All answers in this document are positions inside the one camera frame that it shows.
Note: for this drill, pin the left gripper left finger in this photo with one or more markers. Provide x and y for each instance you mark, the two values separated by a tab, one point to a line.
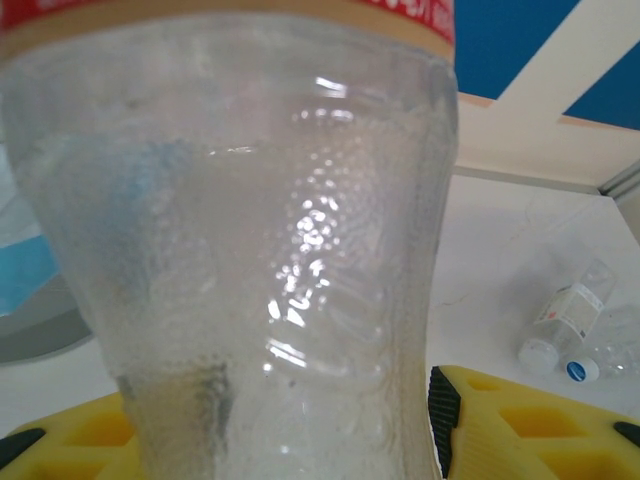
65	445

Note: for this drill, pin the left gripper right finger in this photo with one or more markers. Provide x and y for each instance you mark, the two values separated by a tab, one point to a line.
530	435

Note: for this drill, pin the red-capped bottle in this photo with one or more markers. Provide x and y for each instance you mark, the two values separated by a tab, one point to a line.
225	225

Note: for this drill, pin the white bin liner bag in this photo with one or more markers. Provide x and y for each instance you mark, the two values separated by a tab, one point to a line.
25	270

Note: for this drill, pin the blue-capped Pepsi bottle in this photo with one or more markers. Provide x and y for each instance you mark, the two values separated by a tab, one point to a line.
582	370

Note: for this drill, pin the small white-labelled bottle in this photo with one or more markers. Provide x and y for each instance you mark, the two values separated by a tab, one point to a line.
570	310

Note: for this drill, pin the aluminium frame post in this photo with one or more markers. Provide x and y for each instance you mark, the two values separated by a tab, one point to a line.
625	182

